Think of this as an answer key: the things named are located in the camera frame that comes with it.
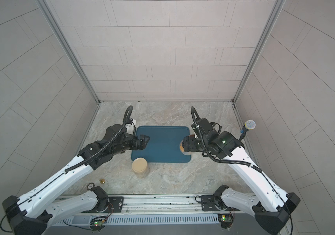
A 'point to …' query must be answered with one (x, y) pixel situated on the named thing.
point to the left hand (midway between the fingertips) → (147, 137)
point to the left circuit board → (98, 223)
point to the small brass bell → (102, 180)
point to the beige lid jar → (139, 167)
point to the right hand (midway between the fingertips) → (188, 145)
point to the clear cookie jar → (182, 150)
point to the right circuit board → (226, 220)
